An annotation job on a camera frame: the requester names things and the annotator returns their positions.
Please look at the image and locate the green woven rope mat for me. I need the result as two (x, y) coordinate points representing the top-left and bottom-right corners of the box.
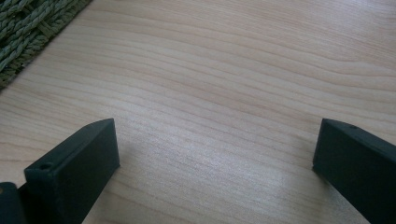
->
(0, 0), (93, 91)

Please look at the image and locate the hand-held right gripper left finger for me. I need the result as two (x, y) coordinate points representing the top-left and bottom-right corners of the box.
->
(18, 118), (121, 224)

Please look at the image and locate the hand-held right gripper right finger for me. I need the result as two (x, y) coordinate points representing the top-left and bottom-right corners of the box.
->
(312, 118), (396, 224)

